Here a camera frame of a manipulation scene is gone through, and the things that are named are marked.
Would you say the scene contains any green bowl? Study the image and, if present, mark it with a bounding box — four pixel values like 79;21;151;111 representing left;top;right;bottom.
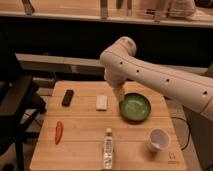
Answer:
119;93;151;122

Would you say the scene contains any red chili pepper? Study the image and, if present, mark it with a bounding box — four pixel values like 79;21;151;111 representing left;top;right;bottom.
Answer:
55;121;63;145

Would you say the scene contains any white plastic cup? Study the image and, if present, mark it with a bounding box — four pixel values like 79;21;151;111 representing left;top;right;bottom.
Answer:
147;128;171;153

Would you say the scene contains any black cable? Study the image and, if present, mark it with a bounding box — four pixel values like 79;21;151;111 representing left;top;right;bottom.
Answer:
172;116;192;151

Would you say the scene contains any black eraser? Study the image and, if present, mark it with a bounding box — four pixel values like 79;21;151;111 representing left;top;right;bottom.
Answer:
62;90;74;106

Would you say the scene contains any clear plastic bottle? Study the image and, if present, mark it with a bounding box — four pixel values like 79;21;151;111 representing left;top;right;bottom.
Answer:
102;128;114;171

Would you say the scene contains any white rectangular block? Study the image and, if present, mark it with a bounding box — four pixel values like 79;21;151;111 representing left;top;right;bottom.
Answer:
96;95;108;111

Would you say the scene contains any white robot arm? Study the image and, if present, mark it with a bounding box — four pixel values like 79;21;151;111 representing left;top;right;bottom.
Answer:
99;36;213;122

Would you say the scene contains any black chair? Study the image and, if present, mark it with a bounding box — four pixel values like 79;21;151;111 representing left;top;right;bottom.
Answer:
0;50;46;171

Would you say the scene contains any wooden table board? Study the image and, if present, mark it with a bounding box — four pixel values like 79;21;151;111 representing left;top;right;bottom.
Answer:
30;81;186;171

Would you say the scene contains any yellowish pusher tip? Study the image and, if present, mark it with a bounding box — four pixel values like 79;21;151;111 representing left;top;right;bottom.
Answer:
113;87;125;102

